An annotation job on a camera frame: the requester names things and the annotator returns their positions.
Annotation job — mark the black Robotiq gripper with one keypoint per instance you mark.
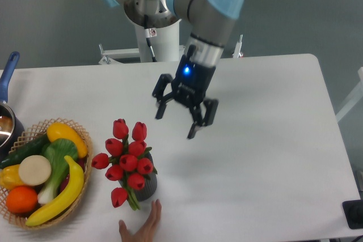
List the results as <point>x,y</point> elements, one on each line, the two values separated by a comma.
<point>188,88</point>

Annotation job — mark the red tulip bouquet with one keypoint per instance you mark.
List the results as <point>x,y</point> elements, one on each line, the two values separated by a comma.
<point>124,141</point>

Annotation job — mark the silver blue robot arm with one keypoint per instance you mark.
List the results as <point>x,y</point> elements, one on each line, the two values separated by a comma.
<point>212,22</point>

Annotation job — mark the dark grey ribbed vase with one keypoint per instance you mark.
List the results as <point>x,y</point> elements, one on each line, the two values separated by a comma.
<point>138,180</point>

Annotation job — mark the bare human hand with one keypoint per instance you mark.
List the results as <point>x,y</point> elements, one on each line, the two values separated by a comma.
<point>147,230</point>

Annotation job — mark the red fruit in basket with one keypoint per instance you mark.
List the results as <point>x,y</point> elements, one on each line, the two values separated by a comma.
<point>65,181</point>

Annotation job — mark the green bok choy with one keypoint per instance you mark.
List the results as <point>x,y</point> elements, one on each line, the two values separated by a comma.
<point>55,153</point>

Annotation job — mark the yellow banana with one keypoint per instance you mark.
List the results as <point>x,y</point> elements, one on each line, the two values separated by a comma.
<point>64,199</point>

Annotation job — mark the green cucumber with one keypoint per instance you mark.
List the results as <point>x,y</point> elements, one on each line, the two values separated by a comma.
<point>33,147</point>

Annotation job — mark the beige round mushroom cap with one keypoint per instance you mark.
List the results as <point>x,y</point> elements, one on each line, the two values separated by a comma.
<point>34,170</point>

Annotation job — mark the yellow bell pepper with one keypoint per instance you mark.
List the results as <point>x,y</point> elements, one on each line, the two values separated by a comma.
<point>10,178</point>

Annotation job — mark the orange fruit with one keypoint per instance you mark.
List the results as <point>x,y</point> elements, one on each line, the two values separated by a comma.
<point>21,200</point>

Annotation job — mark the black device at table edge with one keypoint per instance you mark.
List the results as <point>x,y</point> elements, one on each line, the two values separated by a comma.
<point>353,213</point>

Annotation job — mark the woven wicker basket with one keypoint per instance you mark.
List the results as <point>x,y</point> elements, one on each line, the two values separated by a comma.
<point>31,133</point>

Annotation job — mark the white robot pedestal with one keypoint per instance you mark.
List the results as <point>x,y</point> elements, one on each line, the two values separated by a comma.
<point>161,43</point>

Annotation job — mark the white metal frame right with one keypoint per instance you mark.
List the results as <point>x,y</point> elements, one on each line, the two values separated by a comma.
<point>351,100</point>

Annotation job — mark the blue handled saucepan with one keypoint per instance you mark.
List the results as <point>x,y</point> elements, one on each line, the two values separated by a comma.
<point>11,127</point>

